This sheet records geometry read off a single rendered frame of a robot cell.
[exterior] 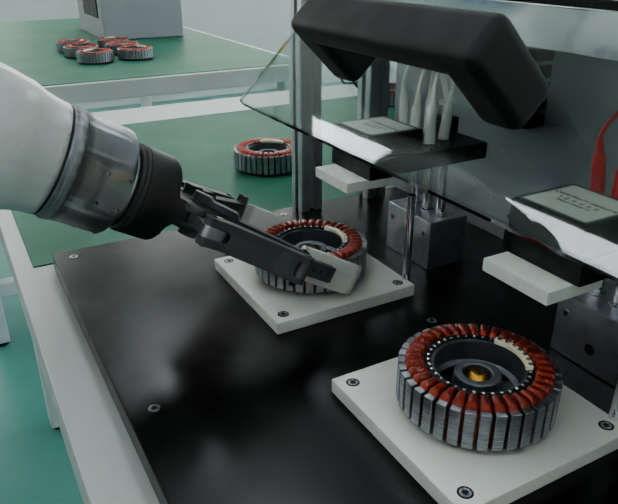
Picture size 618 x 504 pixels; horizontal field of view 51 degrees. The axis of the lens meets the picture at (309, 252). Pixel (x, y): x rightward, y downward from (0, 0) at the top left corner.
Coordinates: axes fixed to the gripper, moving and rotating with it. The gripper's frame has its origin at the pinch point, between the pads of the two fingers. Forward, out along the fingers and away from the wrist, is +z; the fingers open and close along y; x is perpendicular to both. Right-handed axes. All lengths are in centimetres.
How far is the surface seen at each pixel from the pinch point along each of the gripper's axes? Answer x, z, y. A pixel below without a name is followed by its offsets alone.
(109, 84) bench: 0, 13, -133
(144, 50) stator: 13, 27, -164
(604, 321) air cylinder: 7.4, 9.8, 24.9
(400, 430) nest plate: -5.0, -4.3, 24.1
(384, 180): 9.6, 2.1, 3.0
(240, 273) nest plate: -5.0, -4.3, -3.0
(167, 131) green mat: 0, 10, -73
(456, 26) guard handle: 14.5, -26.0, 36.5
